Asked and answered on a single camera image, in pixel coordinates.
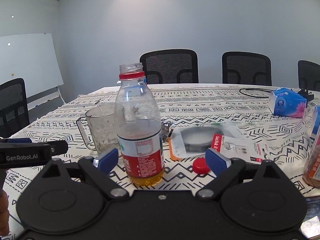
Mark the red bottle cap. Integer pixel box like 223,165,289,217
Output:
192,157,210,175

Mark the person's left hand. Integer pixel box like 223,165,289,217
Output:
0,190,9,236

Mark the crinkled foil wrapper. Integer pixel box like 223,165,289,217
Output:
162,121,174,142

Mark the clear plastic bottle red label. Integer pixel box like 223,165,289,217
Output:
114,62,165,186

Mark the black mesh office chair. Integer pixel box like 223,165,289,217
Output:
298,60,320,92
222,51,272,86
139,49,199,85
0,78,30,138

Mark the black cable loop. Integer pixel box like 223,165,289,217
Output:
239,87,278,99

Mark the blue pink tissue pack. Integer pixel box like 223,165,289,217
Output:
268,88,307,118

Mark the whiteboard on stand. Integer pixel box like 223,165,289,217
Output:
1,33,63,110

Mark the blue white tissue pack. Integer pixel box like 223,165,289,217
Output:
309,105,320,143

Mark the clear glass mug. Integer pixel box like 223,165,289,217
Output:
76,103,124,155

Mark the SanDisk card package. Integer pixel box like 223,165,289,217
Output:
211,134,269,164

